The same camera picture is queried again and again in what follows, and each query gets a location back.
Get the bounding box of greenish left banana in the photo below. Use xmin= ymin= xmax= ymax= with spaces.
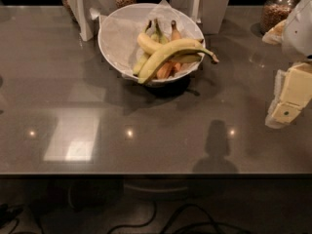
xmin=133 ymin=19 xmax=158 ymax=76

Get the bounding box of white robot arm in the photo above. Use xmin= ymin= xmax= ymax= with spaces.
xmin=262 ymin=0 xmax=312 ymax=129

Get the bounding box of white bowl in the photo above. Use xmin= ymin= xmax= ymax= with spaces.
xmin=97 ymin=2 xmax=207 ymax=88

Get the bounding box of black floor cable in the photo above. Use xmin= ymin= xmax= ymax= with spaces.
xmin=106 ymin=200 xmax=253 ymax=234

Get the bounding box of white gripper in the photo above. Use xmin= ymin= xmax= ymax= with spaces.
xmin=262 ymin=20 xmax=312 ymax=129

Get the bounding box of orange-brown ripe banana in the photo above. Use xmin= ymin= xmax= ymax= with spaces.
xmin=156 ymin=20 xmax=181 ymax=79

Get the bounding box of upper yellow banana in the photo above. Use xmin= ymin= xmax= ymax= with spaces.
xmin=136 ymin=20 xmax=202 ymax=63

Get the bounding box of glass jar of nuts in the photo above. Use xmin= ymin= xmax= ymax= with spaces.
xmin=259 ymin=0 xmax=300 ymax=34

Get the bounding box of white paper liner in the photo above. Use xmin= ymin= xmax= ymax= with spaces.
xmin=89 ymin=0 xmax=205 ymax=82

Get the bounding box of long front yellow banana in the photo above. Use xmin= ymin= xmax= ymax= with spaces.
xmin=137 ymin=39 xmax=219 ymax=84

